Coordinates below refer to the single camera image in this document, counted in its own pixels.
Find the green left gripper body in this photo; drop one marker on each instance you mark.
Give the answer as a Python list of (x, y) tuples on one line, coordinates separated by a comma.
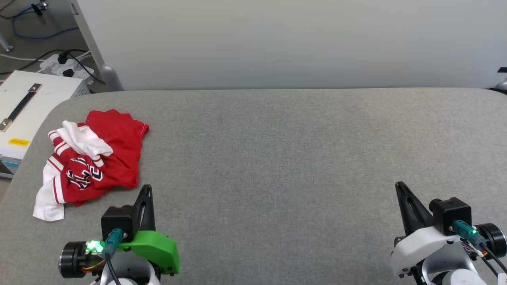
[(158, 249)]

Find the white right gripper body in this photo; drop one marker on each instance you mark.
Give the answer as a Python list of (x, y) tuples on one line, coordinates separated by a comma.
[(416, 247)]

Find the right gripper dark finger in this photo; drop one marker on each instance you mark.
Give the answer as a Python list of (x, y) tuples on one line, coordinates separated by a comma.
[(416, 221)]

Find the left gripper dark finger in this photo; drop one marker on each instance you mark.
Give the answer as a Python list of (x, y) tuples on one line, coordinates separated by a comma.
[(149, 213)]

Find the red white basketball jersey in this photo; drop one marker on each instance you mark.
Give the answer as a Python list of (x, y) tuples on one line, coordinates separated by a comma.
[(119, 158)]

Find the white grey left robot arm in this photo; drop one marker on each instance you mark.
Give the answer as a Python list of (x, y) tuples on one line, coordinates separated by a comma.
[(130, 271)]

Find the gray felt table surface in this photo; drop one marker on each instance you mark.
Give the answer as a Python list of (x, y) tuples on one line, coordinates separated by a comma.
[(277, 178)]

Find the yellow warning label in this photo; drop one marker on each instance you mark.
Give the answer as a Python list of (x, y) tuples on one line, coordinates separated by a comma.
[(19, 142)]

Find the white equipment box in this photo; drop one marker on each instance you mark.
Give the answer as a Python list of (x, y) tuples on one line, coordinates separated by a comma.
[(47, 103)]

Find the grey rounded stand foot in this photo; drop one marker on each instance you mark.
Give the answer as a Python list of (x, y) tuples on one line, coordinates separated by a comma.
[(503, 85)]

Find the white power strip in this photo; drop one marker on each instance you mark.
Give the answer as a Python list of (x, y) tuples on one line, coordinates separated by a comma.
[(51, 65)]

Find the white partition panel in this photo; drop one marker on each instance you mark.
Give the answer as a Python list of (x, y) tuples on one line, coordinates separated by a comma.
[(277, 43)]

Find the grey metal leg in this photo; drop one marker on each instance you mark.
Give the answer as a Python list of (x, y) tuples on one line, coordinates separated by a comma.
[(4, 44)]

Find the black clamp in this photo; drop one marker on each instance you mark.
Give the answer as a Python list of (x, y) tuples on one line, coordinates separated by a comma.
[(39, 8)]

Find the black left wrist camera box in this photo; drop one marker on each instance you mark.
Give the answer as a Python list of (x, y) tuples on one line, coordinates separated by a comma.
[(119, 217)]

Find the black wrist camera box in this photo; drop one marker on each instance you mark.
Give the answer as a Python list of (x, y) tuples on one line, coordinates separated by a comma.
[(447, 213), (119, 217)]

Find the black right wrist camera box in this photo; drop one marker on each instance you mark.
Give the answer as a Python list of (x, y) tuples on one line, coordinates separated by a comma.
[(447, 213)]

